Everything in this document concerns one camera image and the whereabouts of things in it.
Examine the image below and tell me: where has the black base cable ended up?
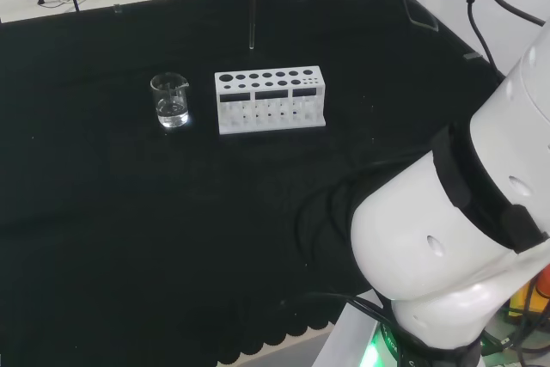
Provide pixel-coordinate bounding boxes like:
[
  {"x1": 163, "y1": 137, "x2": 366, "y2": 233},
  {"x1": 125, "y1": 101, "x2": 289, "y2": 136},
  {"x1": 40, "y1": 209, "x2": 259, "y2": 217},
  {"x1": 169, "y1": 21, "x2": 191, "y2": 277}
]
[{"x1": 300, "y1": 291, "x2": 390, "y2": 325}]

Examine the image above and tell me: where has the black table cloth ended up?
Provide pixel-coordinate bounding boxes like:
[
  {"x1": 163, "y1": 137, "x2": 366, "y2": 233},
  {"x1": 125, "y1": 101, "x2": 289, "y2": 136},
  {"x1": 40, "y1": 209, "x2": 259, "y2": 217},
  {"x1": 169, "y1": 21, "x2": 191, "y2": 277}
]
[{"x1": 0, "y1": 0, "x2": 506, "y2": 366}]

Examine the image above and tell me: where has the white test tube rack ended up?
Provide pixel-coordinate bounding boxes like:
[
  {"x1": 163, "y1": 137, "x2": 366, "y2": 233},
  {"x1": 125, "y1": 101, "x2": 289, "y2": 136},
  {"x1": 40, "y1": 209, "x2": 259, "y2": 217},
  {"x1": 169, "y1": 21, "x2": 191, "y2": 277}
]
[{"x1": 213, "y1": 65, "x2": 327, "y2": 136}]

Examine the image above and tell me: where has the clear glass rod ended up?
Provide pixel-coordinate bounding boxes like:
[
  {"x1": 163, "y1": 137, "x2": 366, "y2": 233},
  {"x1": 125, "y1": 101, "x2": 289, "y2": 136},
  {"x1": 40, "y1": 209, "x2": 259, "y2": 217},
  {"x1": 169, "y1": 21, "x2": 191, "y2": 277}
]
[{"x1": 247, "y1": 0, "x2": 259, "y2": 51}]

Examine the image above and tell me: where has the white paper sheet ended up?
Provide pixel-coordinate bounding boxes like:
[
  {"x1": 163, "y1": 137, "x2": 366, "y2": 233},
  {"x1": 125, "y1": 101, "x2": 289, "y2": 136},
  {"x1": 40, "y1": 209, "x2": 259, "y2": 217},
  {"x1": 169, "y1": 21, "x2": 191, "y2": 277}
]
[{"x1": 315, "y1": 297, "x2": 388, "y2": 367}]

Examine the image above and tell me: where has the clear glass beaker with water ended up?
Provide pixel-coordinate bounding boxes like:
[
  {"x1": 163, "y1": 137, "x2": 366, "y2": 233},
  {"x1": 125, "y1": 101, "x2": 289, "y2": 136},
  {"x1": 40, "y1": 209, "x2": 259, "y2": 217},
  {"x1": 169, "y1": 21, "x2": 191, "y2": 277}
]
[{"x1": 150, "y1": 73, "x2": 192, "y2": 130}]

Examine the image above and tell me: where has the yellow stop button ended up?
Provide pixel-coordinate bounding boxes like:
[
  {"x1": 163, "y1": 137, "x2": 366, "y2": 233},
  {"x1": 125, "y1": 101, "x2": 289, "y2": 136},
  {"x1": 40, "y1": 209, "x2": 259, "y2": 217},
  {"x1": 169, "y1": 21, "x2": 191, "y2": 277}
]
[{"x1": 509, "y1": 270, "x2": 550, "y2": 321}]

